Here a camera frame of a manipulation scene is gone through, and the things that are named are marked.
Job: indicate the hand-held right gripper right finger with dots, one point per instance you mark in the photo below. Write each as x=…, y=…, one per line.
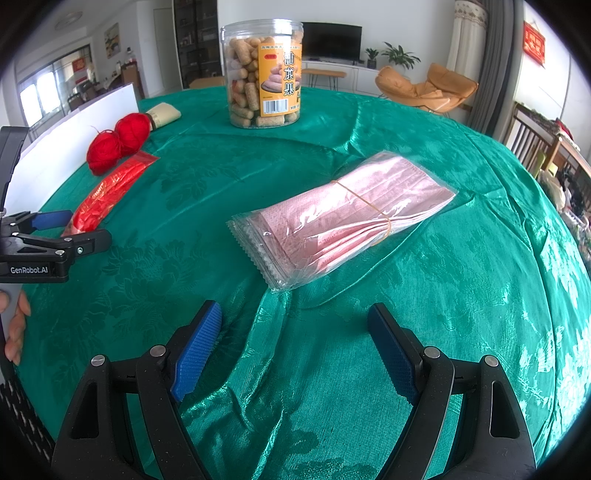
x=392, y=350

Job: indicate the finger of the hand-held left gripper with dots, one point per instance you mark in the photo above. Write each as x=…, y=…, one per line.
x=87, y=242
x=51, y=219

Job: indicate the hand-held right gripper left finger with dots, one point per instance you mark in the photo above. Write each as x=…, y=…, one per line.
x=198, y=346

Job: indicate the red plastic packet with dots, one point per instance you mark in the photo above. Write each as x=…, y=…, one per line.
x=106, y=189

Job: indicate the white cardboard box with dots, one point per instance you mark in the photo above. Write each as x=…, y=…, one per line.
x=60, y=152

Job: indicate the pink face mask pack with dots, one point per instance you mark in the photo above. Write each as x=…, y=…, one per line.
x=346, y=217

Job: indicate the person's left hand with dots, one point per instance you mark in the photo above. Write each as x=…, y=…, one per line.
x=18, y=332

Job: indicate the green satin blanket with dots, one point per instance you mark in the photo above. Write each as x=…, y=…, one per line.
x=300, y=337

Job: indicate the black mesh panel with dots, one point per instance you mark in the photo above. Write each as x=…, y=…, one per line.
x=23, y=415

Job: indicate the beige rolled towel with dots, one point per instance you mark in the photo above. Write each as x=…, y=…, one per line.
x=164, y=115

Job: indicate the dining table with chairs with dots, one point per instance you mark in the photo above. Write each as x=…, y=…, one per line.
x=124, y=74

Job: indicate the brown cardboard box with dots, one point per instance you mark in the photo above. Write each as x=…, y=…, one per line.
x=207, y=83

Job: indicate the round ceiling lamp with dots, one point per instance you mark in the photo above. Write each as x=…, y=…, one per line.
x=68, y=19

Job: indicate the clear snack jar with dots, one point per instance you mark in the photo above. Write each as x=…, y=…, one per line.
x=244, y=92

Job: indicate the dark glass cabinet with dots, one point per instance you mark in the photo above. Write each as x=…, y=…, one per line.
x=196, y=44

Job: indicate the pile of household clutter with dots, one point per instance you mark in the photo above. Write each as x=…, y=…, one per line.
x=568, y=203

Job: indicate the wooden slatted chair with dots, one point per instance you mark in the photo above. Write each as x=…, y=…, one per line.
x=531, y=138

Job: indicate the orange lounge chair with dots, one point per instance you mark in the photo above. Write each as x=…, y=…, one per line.
x=415, y=90

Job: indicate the white television console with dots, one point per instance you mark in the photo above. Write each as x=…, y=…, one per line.
x=364, y=78

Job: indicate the wooden stool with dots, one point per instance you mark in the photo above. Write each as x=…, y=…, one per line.
x=323, y=74

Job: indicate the small potted plant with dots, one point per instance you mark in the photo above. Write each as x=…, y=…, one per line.
x=372, y=59

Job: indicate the large potted plant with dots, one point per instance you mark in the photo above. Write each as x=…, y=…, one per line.
x=400, y=55

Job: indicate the grey curtain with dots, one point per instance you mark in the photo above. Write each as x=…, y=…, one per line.
x=496, y=69

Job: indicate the black television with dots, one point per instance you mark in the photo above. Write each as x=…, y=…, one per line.
x=332, y=40

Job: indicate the covered standing air conditioner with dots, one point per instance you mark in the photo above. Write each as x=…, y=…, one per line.
x=466, y=41

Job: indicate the framed wall painting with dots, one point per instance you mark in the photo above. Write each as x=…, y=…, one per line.
x=111, y=40

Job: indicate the red wall hanging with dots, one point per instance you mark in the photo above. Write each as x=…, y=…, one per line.
x=534, y=44

